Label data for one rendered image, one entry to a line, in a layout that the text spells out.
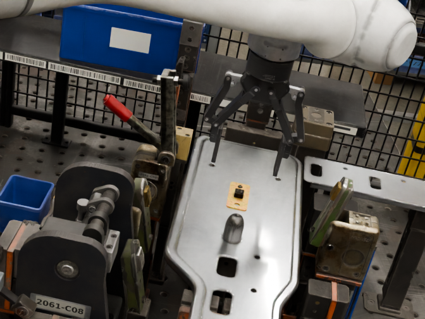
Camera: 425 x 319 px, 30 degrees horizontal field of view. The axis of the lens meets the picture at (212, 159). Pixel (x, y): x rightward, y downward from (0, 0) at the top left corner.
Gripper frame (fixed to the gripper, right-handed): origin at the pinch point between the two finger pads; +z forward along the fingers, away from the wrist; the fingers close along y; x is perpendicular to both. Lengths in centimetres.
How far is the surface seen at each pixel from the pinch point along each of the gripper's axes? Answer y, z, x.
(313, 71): 38, 107, 293
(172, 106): -14.4, -7.5, -1.8
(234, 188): -0.7, 8.5, 2.0
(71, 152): -42, 39, 49
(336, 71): 51, 107, 298
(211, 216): -3.8, 8.9, -8.0
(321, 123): 14.3, 2.5, 24.1
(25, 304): -25, 0, -48
